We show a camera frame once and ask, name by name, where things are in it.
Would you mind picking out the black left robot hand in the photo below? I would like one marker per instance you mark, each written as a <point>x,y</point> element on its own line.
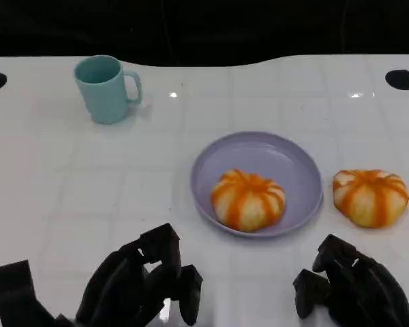
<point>122,289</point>

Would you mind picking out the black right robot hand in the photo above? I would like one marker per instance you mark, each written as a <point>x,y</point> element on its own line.
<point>364,296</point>

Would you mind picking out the orange white toy bread roll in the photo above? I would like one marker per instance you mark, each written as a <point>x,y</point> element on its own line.
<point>249,201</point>
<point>369,199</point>

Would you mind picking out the lilac plate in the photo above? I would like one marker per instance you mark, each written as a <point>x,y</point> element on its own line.
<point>259,153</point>

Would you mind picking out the pale green mug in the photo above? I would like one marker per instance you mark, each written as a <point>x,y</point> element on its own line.
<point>104,97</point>

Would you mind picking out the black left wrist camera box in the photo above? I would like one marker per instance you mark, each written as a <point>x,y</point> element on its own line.
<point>15,296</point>

